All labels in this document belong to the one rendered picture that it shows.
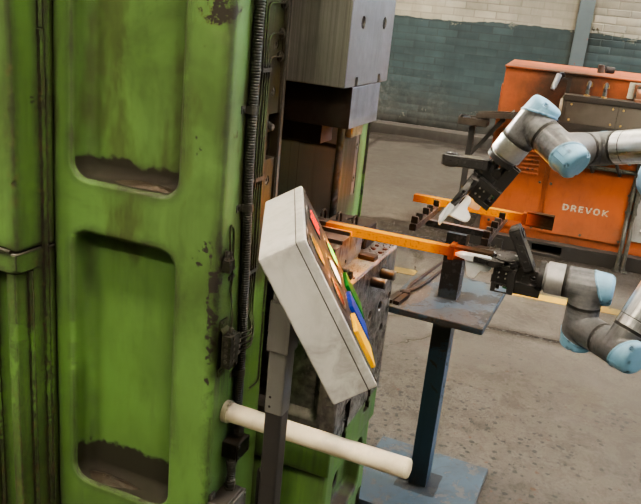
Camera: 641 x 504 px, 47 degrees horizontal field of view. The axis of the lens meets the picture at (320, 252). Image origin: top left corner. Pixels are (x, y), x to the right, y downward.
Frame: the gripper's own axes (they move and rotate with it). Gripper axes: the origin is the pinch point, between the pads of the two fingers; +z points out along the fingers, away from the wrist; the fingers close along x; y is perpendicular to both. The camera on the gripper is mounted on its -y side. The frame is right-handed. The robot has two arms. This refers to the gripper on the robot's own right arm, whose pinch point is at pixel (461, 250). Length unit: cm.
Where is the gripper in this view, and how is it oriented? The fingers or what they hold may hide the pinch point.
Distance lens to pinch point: 182.9
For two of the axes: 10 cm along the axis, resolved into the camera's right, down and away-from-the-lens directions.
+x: 3.9, -2.7, 8.8
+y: -0.8, 9.4, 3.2
